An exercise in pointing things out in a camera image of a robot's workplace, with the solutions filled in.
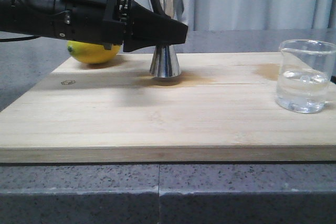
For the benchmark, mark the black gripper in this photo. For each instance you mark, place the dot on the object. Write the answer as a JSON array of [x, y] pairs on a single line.
[[100, 22]]

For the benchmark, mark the steel hourglass jigger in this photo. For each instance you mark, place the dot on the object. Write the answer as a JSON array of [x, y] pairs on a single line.
[[164, 62]]

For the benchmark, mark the clear glass beaker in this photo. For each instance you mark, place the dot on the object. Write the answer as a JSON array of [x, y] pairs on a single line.
[[304, 75]]

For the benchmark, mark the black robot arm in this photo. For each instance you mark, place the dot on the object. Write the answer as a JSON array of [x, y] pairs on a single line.
[[34, 17]]

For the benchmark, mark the yellow lemon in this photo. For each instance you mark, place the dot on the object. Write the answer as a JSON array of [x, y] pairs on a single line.
[[91, 53]]

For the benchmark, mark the light wooden cutting board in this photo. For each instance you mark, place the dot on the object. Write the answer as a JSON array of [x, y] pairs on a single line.
[[221, 109]]

